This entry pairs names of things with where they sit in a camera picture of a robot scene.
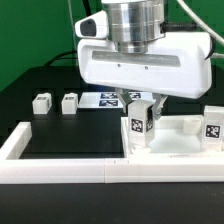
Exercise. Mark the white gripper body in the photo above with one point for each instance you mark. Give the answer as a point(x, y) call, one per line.
point(177, 64)

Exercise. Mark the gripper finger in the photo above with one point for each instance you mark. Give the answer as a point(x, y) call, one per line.
point(124, 97)
point(158, 104)

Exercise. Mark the white square tabletop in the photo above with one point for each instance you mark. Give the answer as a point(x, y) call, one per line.
point(175, 136)

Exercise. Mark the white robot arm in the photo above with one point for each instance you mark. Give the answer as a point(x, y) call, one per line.
point(130, 45)

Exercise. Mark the white marker tag plate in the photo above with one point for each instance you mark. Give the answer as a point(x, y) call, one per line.
point(108, 99)

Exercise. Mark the white U-shaped obstacle fence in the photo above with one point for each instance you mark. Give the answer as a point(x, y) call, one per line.
point(15, 170)

